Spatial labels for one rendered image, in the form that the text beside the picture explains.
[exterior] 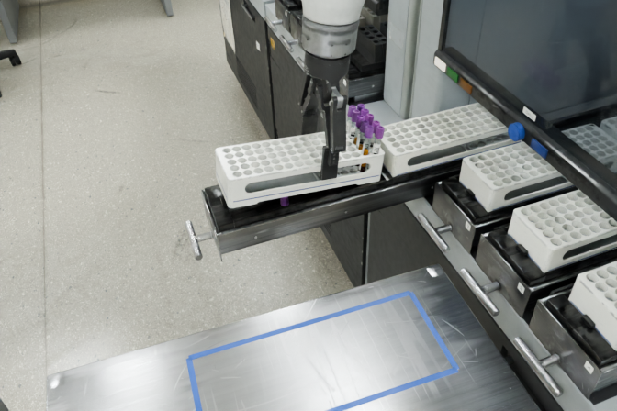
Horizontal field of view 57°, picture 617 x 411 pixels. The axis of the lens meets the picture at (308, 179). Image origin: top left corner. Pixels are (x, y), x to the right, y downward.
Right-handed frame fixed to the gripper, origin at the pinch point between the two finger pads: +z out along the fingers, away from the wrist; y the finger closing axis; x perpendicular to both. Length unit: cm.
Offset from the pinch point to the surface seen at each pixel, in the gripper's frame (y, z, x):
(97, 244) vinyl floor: -90, 93, -46
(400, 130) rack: -2.7, 0.1, 18.7
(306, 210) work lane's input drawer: 6.3, 8.1, -4.2
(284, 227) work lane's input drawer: 6.6, 10.9, -8.4
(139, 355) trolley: 27.1, 10.2, -36.8
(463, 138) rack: 4.9, -1.2, 28.0
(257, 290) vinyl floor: -46, 88, 3
